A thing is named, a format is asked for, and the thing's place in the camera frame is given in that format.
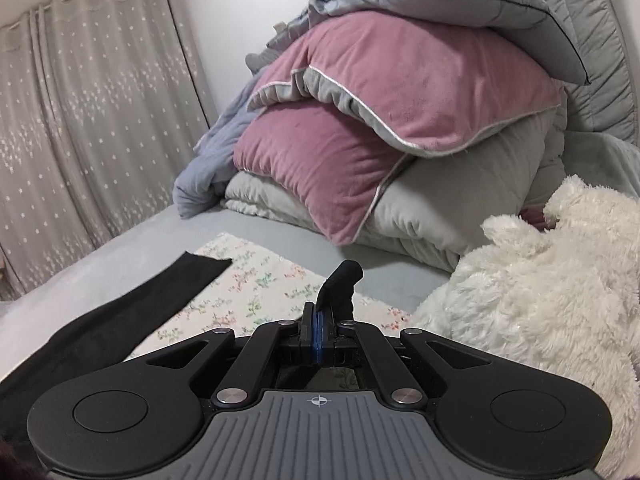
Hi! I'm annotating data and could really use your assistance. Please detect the grey padded headboard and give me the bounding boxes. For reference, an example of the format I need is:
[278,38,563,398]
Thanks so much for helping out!
[505,0,640,143]

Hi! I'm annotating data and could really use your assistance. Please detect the grey star-patterned curtain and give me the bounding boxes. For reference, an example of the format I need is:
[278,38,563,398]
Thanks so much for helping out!
[0,0,218,302]

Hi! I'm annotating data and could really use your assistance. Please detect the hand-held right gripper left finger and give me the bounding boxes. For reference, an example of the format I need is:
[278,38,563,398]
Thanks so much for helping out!
[144,303,320,407]

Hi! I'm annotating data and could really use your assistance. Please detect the white plush toy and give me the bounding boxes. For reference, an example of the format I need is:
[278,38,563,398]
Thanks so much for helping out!
[410,175,640,480]

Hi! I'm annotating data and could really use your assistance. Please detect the grey fleece blanket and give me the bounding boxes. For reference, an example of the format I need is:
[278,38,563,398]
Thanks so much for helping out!
[564,130,640,197]

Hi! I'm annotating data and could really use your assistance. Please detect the blue blanket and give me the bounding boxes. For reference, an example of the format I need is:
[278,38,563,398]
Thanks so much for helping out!
[172,77,271,220]

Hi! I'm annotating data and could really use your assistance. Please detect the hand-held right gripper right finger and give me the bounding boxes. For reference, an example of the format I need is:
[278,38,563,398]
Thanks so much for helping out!
[319,305,494,407]

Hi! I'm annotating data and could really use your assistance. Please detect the black pants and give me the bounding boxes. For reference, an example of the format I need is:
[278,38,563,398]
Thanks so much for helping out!
[0,251,363,456]

